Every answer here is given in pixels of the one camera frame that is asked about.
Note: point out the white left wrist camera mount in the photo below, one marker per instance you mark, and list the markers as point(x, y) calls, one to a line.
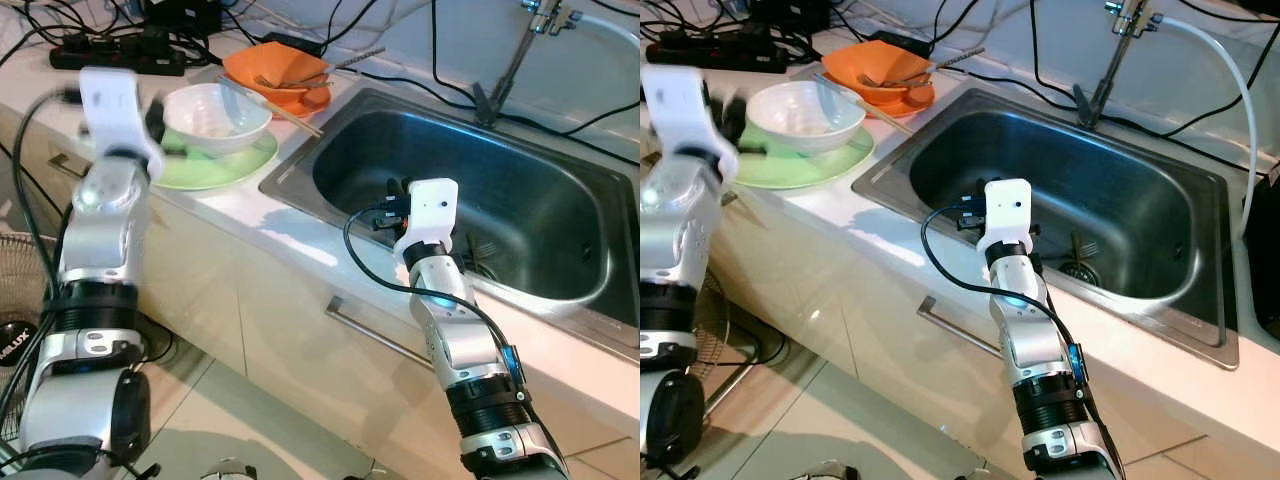
point(115, 110)
point(680, 110)

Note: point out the white bowl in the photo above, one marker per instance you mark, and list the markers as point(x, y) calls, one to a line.
point(215, 115)
point(805, 115)

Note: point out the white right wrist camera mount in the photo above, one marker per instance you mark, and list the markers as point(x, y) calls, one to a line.
point(1008, 210)
point(430, 210)

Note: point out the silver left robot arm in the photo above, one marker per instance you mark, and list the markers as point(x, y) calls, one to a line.
point(675, 230)
point(100, 240)

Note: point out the stainless steel sink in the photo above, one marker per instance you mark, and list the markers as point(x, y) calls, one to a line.
point(1130, 200)
point(560, 200)

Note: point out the black faucet pipe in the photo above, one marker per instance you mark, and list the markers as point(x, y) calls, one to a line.
point(510, 70)
point(1110, 70)

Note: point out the orange plate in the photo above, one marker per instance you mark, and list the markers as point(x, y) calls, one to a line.
point(300, 100)
point(900, 100)

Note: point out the black kitchen appliance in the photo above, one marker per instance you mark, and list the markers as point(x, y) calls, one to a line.
point(1265, 260)

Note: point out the chrome faucet valve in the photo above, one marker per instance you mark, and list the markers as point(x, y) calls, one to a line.
point(550, 15)
point(1135, 12)

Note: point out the green plate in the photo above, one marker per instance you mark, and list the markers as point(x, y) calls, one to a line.
point(220, 172)
point(810, 170)

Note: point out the grey floor fan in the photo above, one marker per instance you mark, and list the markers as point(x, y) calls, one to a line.
point(712, 310)
point(12, 300)

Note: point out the orange bowl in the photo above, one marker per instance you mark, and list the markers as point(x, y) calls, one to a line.
point(275, 65)
point(880, 62)

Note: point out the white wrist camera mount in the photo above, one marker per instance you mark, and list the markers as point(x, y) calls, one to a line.
point(430, 210)
point(115, 110)
point(1008, 210)
point(680, 110)

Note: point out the metal fork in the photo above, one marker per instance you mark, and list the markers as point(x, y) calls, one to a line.
point(890, 80)
point(290, 82)

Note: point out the flat black power brick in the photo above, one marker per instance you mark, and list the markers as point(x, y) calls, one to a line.
point(292, 42)
point(895, 42)

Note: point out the sink drain strainer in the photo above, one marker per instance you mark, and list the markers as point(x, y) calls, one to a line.
point(1095, 275)
point(488, 272)

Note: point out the large black power adapter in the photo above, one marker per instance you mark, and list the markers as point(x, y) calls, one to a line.
point(790, 12)
point(185, 12)

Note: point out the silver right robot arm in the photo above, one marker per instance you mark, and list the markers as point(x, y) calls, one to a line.
point(465, 330)
point(1035, 340)

